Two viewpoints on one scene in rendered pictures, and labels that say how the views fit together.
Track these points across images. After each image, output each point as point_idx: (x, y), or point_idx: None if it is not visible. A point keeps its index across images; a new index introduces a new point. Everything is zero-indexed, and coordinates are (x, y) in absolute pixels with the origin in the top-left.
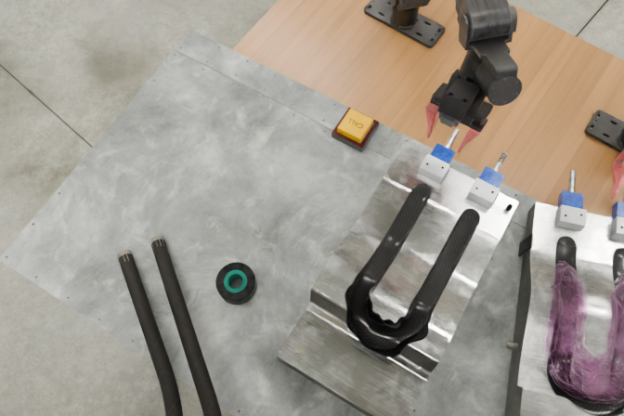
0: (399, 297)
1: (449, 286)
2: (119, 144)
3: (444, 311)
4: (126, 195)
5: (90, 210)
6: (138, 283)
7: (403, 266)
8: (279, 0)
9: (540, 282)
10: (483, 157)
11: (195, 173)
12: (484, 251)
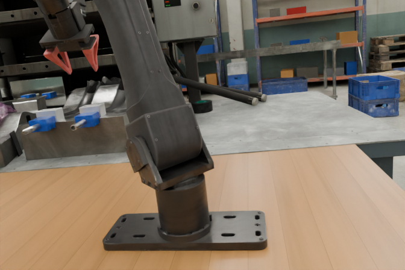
0: (105, 88)
1: (76, 105)
2: (332, 107)
3: (79, 94)
4: (295, 105)
5: (304, 100)
6: (243, 91)
7: (106, 100)
8: (393, 183)
9: (13, 117)
10: (44, 175)
11: (271, 115)
12: None
